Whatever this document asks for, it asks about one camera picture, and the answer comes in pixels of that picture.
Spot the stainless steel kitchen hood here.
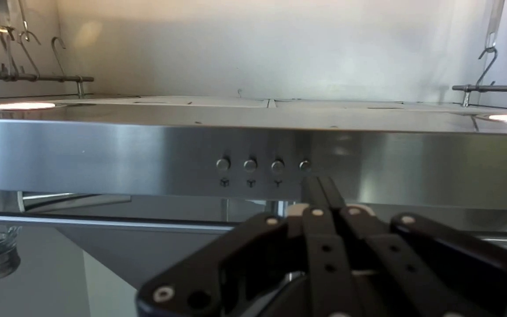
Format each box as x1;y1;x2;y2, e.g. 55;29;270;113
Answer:
0;99;507;210

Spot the far right hood button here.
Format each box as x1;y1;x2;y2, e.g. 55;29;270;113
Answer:
298;159;312;173

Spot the left hood light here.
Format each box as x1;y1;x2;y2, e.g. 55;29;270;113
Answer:
0;101;57;111

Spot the utensil hook rail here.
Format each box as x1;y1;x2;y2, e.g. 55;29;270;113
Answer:
453;46;507;108
0;18;97;99

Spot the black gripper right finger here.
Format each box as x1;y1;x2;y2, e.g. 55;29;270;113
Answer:
303;177;507;317

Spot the right utensil hook rail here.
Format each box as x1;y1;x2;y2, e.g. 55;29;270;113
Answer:
453;46;507;108

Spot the left utensil hook rail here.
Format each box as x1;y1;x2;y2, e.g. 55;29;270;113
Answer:
0;18;97;99

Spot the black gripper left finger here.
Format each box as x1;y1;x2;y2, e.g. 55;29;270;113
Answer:
134;203;326;317

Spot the far left hood button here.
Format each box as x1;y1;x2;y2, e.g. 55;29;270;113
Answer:
215;157;231;173

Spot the hood button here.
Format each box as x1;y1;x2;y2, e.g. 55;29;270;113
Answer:
298;159;312;173
243;157;257;173
215;157;231;173
270;159;286;175

